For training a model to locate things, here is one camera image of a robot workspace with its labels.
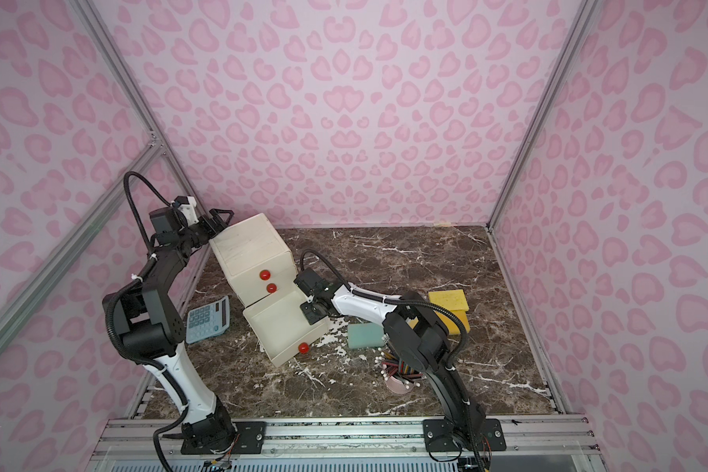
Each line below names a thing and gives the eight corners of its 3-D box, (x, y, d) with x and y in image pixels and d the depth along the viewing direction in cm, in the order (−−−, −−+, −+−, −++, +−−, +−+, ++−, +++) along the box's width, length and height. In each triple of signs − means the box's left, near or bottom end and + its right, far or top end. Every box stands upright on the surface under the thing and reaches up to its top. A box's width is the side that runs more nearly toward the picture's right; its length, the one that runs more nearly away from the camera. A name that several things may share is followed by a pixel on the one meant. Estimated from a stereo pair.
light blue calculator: (192, 344, 91) (186, 339, 88) (191, 314, 98) (186, 309, 95) (234, 330, 94) (230, 325, 91) (231, 302, 101) (227, 296, 98)
